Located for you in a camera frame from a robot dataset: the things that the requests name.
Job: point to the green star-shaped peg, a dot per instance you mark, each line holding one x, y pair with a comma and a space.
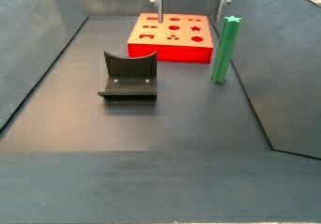
224, 48

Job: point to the red shape-sorting board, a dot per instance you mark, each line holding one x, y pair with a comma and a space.
180, 39

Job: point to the black curved bracket stand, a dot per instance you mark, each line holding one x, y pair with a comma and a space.
131, 76

